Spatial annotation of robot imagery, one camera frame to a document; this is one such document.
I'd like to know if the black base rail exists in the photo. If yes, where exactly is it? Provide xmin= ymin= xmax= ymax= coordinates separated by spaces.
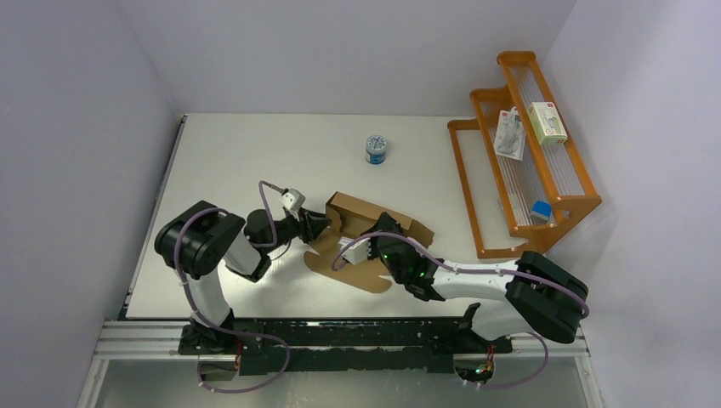
xmin=177 ymin=317 xmax=513 ymax=376

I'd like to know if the orange wooden rack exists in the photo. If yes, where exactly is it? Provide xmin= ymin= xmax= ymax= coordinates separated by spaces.
xmin=447 ymin=51 xmax=602 ymax=259

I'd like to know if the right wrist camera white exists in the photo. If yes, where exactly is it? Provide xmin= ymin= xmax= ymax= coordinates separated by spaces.
xmin=337 ymin=237 xmax=372 ymax=265

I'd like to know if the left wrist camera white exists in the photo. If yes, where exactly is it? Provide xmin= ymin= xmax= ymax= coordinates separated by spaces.
xmin=279 ymin=189 xmax=305 ymax=213

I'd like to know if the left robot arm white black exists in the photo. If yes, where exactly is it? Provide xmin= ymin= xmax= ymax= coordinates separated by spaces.
xmin=154 ymin=201 xmax=332 ymax=354

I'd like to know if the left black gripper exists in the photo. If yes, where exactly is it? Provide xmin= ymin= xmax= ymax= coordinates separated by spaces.
xmin=264 ymin=207 xmax=332 ymax=253

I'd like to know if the white blister package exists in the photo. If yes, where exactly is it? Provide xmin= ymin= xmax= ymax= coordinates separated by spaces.
xmin=493 ymin=106 xmax=525 ymax=162

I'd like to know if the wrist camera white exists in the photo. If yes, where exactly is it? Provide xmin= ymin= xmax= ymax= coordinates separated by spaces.
xmin=337 ymin=237 xmax=372 ymax=265
xmin=279 ymin=189 xmax=305 ymax=213

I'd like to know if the white green product box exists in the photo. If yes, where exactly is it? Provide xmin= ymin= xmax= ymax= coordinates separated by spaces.
xmin=527 ymin=101 xmax=568 ymax=146

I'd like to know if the blue white round tin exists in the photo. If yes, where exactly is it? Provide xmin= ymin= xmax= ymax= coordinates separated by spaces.
xmin=366 ymin=135 xmax=388 ymax=165

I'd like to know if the brown cardboard box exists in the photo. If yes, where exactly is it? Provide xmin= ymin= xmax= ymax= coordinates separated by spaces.
xmin=303 ymin=191 xmax=434 ymax=294

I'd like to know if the small blue white box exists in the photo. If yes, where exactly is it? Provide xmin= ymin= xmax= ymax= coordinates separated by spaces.
xmin=529 ymin=201 xmax=552 ymax=225

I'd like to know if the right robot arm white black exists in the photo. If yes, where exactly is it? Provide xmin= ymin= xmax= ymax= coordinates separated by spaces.
xmin=359 ymin=212 xmax=589 ymax=352

